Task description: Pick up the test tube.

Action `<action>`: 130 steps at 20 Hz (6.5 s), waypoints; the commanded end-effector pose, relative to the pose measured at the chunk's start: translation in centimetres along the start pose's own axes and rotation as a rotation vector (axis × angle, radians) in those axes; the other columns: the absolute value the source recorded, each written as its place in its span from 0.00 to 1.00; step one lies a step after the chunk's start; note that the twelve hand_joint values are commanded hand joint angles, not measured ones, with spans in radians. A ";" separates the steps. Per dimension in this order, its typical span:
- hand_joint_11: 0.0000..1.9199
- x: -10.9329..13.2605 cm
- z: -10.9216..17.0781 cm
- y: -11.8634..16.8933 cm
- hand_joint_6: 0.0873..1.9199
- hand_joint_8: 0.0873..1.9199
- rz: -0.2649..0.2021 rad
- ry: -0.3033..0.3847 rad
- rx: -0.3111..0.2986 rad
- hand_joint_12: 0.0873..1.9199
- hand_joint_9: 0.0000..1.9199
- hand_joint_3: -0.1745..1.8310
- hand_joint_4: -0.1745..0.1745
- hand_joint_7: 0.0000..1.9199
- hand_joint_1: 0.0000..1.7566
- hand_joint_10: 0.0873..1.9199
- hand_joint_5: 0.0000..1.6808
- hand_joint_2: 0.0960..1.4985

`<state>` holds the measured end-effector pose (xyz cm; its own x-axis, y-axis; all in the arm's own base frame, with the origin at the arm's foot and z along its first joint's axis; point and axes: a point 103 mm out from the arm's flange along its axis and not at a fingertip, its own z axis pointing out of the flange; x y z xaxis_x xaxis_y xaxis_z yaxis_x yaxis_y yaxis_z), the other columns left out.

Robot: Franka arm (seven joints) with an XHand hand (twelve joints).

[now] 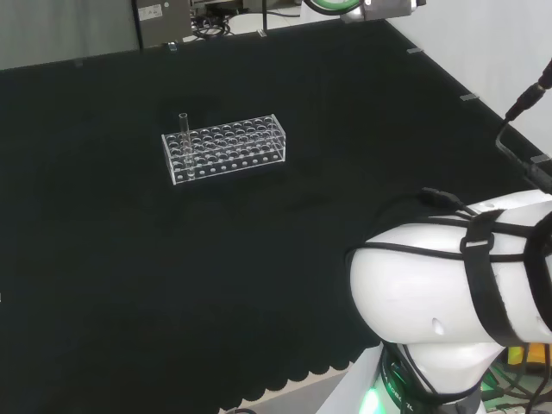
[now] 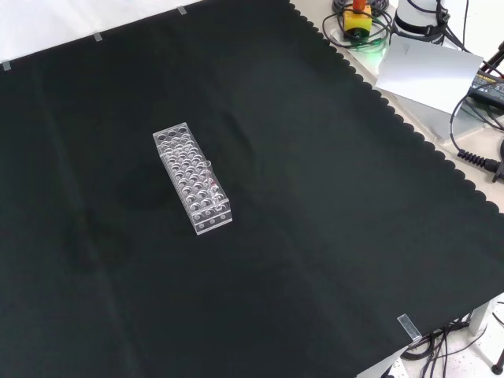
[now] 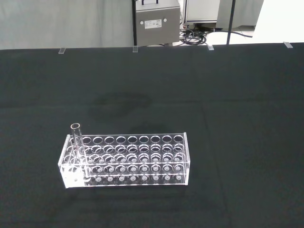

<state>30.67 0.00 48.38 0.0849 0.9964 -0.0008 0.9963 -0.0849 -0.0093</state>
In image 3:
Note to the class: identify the clear acrylic test tube rack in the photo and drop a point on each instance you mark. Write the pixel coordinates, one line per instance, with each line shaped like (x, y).
(133, 161)

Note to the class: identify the black bench cloth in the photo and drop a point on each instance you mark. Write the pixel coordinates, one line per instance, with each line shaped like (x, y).
(152, 95)

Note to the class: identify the clear plastic cloth clip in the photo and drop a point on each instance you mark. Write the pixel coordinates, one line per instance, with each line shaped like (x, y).
(288, 44)
(135, 49)
(210, 47)
(61, 51)

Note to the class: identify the grey metal equipment box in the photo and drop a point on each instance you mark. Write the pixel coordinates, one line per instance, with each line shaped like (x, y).
(156, 23)

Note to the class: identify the white cabinet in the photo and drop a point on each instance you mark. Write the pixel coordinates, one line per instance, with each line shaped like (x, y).
(202, 10)

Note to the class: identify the black tripod pole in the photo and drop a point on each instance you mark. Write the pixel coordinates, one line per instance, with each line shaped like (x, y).
(230, 21)

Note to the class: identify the pale board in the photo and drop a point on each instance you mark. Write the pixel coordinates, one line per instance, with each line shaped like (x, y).
(280, 21)

